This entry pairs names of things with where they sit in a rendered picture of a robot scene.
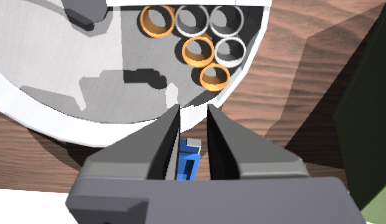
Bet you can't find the blue open crate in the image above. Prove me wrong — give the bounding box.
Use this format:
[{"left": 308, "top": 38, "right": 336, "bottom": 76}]
[{"left": 177, "top": 139, "right": 200, "bottom": 180}]

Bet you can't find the grey steel bushing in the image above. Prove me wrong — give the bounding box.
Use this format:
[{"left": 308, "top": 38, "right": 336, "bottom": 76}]
[
  {"left": 212, "top": 33, "right": 246, "bottom": 68},
  {"left": 175, "top": 4, "right": 209, "bottom": 37},
  {"left": 208, "top": 4, "right": 244, "bottom": 38}
]

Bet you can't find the grey round turntable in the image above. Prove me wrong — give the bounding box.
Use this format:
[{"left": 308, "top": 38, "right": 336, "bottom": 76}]
[{"left": 0, "top": 0, "right": 272, "bottom": 147}]

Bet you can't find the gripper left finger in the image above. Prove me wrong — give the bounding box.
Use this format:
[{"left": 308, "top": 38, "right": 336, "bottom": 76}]
[{"left": 75, "top": 104, "right": 181, "bottom": 180}]

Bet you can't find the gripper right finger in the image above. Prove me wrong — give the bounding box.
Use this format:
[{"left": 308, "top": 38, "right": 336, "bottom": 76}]
[{"left": 207, "top": 103, "right": 311, "bottom": 180}]

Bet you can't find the bronze bushing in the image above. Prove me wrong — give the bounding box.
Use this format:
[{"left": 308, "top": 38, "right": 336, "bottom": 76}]
[
  {"left": 140, "top": 4, "right": 176, "bottom": 38},
  {"left": 199, "top": 56, "right": 230, "bottom": 91},
  {"left": 182, "top": 31, "right": 214, "bottom": 67}
]

